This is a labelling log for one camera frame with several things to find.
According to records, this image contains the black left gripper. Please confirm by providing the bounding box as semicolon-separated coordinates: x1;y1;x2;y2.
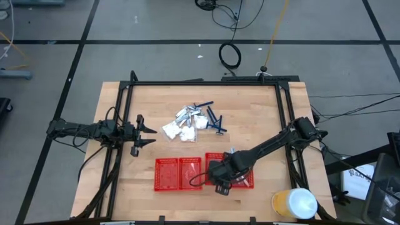
123;114;158;158

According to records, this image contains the thin black floor cable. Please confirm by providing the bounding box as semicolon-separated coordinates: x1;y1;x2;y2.
309;92;400;98

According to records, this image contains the white labelled box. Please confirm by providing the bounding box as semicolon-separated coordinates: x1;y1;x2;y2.
341;162;375;201

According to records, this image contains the grey metal base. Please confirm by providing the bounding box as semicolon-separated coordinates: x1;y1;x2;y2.
11;0;66;7

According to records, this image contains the yellow cup with white lid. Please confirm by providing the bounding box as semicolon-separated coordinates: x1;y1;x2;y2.
271;187;319;220

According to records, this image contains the red slotted plastic basket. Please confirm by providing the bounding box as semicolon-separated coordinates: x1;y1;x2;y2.
225;152;255;190
204;152;226;188
154;157;179;192
177;157;203;191

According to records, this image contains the clear bag of cotton pads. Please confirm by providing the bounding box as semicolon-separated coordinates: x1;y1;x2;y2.
179;124;198;143
194;114;209;131
161;122;183;142

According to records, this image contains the black round knob post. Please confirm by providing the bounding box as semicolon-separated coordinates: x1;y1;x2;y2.
259;65;269;83

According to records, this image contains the coiled black cable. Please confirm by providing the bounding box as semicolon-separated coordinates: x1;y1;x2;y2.
217;42;242;70

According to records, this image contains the grey metal foot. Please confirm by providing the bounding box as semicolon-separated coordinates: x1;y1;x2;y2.
0;69;33;81

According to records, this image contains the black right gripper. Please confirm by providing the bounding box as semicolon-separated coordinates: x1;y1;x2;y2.
207;158;239;196

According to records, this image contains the black caster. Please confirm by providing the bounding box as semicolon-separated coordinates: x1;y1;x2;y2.
0;97;13;114

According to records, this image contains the black metal rig frame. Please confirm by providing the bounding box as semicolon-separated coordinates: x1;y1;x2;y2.
73;70;335;225

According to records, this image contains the yellow hanging cable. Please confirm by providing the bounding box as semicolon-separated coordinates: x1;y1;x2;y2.
264;0;290;67

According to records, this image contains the black hanging cable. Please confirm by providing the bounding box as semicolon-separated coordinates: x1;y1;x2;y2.
230;0;244;44

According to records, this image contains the black chair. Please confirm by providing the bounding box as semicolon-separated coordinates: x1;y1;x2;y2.
362;152;400;225

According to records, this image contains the white floor cable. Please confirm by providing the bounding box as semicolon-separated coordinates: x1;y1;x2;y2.
0;0;16;62

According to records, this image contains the yellow floor cable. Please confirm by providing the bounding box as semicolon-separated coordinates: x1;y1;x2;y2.
0;30;31;71

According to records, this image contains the black diagonal bar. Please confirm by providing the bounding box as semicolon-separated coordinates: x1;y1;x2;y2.
324;142;400;176

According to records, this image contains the black looping cable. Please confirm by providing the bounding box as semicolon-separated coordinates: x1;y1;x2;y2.
194;0;265;31

